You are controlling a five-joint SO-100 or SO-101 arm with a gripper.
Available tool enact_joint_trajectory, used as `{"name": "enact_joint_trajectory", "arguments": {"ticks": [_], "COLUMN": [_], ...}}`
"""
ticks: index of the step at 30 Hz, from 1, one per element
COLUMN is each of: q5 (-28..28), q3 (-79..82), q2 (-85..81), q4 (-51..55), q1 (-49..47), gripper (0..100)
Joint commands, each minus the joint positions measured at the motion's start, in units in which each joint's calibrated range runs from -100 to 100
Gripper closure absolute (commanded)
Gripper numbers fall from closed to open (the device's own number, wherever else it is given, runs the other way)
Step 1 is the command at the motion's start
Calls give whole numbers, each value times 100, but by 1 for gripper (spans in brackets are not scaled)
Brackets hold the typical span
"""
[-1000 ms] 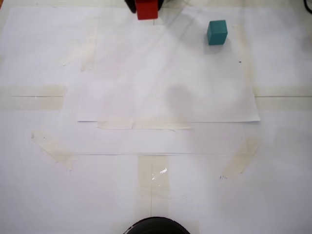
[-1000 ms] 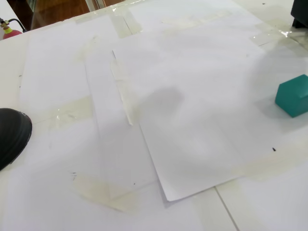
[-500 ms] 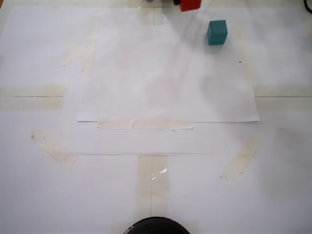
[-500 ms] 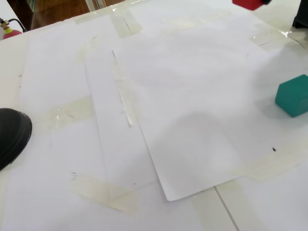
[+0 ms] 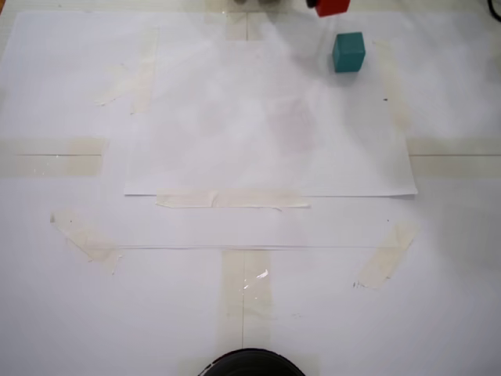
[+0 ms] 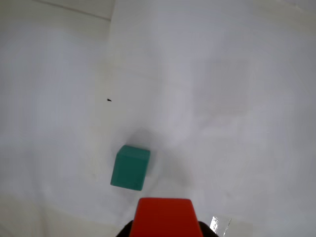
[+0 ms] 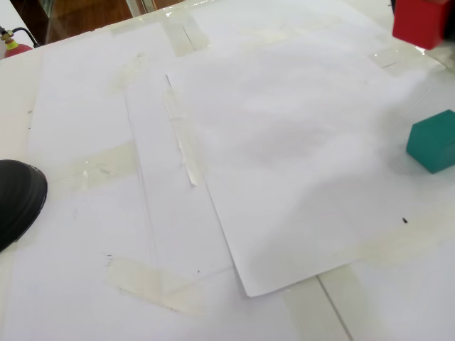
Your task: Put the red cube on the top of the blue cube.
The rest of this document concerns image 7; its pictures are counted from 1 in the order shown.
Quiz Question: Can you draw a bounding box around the teal blue cube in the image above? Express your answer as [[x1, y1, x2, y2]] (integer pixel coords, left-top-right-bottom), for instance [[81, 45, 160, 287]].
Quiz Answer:
[[405, 109, 455, 175]]

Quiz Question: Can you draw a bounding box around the red cube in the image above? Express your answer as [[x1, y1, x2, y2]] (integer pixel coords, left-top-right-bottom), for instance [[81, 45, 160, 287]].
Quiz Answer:
[[392, 0, 455, 50]]

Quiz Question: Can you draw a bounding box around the beige masking tape strip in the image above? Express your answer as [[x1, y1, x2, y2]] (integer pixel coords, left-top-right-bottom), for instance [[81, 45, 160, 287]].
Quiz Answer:
[[105, 255, 209, 317], [45, 140, 139, 191], [282, 264, 360, 341], [163, 14, 213, 57], [162, 87, 202, 188]]

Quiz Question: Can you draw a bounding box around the white paper sheet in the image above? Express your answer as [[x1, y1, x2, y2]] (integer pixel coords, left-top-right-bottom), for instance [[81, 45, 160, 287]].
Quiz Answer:
[[124, 80, 235, 296], [165, 35, 455, 298]]

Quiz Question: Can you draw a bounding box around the black round stand base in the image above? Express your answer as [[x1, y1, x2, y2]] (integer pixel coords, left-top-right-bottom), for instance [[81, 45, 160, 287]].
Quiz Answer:
[[0, 158, 49, 254]]

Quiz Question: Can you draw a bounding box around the red fire extinguisher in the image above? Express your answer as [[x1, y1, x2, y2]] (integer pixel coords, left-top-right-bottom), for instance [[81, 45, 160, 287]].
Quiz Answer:
[[0, 26, 42, 60]]

